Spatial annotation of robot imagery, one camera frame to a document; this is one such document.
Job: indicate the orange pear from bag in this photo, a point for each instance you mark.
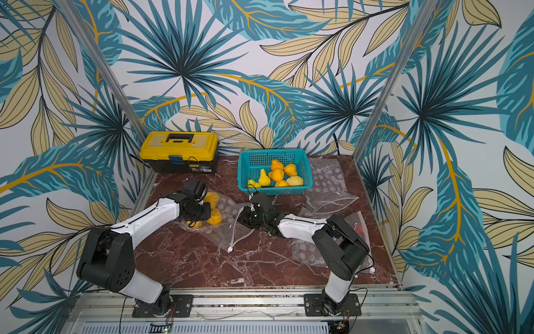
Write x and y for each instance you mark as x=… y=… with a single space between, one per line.
x=277 y=175

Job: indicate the yellow pear long neck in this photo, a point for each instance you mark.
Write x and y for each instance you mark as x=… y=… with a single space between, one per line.
x=264 y=180

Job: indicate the yellow fruit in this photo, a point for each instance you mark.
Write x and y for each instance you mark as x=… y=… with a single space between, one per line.
x=281 y=183

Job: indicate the clear zip-top bag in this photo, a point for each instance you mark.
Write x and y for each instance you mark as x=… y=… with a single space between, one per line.
x=328 y=194

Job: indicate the orange fruits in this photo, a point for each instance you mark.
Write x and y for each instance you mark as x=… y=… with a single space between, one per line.
x=211 y=198

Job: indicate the dotted zip-top bag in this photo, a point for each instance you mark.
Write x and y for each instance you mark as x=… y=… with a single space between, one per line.
x=229 y=232
x=307 y=253

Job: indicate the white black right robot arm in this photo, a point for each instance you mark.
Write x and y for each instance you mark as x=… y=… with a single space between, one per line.
x=343 y=250

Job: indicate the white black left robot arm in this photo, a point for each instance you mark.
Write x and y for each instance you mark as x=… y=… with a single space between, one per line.
x=107 y=260

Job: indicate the teal plastic basket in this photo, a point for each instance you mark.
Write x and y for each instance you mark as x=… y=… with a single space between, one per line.
x=252 y=161

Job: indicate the yellow black toolbox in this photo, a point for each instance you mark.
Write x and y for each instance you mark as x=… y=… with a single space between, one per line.
x=180 y=152

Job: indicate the left aluminium frame post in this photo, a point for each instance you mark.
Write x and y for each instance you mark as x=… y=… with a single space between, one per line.
x=88 y=42

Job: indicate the aluminium frame post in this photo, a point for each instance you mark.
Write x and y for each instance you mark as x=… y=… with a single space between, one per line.
x=398 y=67
x=88 y=42

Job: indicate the right aluminium frame post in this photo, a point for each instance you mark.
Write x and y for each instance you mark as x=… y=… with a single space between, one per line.
x=398 y=67

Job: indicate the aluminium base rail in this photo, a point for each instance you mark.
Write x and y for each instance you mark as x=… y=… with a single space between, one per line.
x=371 y=309

